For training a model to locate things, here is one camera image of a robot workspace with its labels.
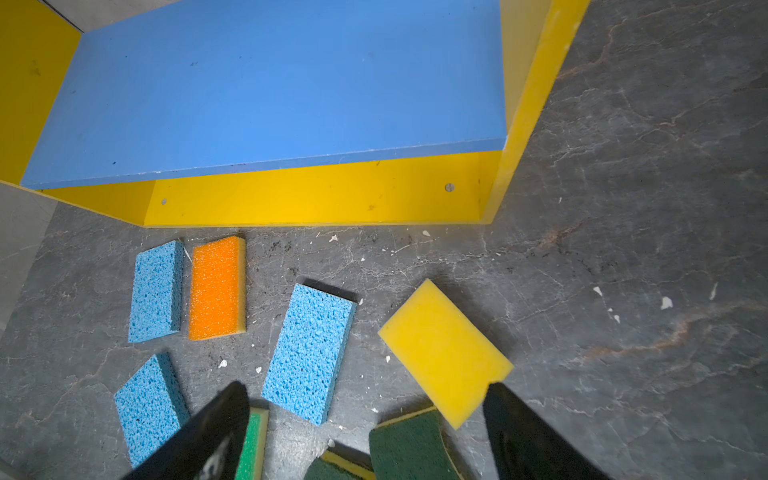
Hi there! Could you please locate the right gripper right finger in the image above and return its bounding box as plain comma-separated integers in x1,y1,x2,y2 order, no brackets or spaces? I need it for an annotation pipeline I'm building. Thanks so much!
482,383,607,479

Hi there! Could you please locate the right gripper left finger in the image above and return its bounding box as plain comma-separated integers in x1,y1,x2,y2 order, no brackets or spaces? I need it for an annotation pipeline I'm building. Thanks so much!
126,381,250,479

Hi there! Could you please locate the yellow sponge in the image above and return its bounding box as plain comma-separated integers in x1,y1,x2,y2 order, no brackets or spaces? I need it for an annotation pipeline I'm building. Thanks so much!
379,279,513,429

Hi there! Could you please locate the dark green sponge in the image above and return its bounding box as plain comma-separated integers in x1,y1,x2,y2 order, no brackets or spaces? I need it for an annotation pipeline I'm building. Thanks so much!
303,450,376,480
369,406,463,479

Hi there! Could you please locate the yellow shelf with coloured boards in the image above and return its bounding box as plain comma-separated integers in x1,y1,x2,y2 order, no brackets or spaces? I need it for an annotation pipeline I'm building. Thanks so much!
1,1,588,228

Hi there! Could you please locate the bright green sponge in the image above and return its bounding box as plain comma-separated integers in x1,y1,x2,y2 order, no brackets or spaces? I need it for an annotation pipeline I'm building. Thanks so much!
235,407,269,480

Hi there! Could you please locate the blue sponge lower left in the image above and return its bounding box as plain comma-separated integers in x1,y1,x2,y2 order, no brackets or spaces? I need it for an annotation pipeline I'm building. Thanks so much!
114,352,191,468

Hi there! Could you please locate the blue sponge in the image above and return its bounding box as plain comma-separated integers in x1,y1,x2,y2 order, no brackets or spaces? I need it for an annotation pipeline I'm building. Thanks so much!
128,240,184,343
114,352,191,468
261,284,357,425

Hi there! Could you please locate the blue sponge middle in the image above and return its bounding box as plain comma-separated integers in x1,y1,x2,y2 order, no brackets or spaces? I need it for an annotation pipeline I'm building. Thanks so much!
261,284,357,425

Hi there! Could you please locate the blue sponge upper left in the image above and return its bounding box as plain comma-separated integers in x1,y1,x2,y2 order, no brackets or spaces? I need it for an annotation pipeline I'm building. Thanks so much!
128,240,184,343

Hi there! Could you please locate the orange sponge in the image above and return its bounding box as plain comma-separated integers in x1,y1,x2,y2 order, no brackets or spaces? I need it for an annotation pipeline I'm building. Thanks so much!
188,236,246,341

